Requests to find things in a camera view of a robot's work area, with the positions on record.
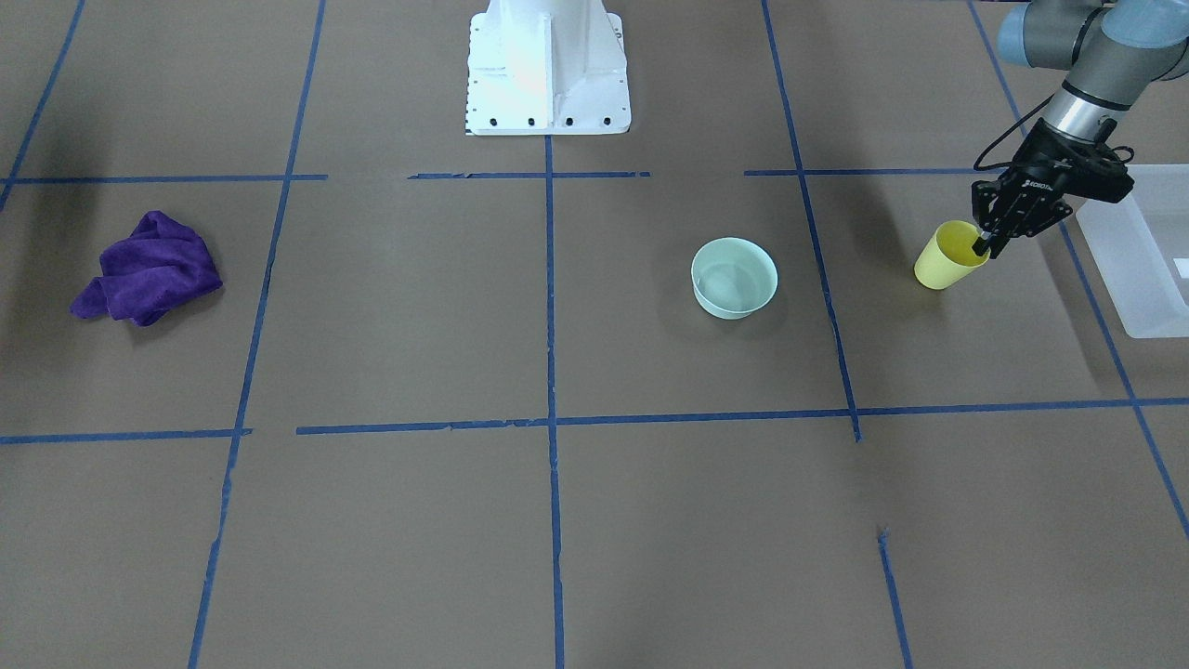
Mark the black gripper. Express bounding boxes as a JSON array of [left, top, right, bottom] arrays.
[[970, 120, 1135, 259]]

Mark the yellow plastic cup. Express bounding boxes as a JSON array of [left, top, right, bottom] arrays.
[[913, 220, 989, 291]]

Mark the purple cloth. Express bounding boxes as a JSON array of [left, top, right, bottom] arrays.
[[69, 209, 224, 329]]

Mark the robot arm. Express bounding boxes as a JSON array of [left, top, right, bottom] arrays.
[[971, 1, 1188, 259]]

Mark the clear plastic bin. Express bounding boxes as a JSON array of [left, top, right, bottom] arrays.
[[1076, 164, 1188, 339]]

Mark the mint green bowl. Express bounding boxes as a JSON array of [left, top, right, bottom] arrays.
[[688, 236, 778, 321]]

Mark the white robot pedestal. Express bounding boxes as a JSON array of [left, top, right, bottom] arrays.
[[464, 1, 633, 137]]

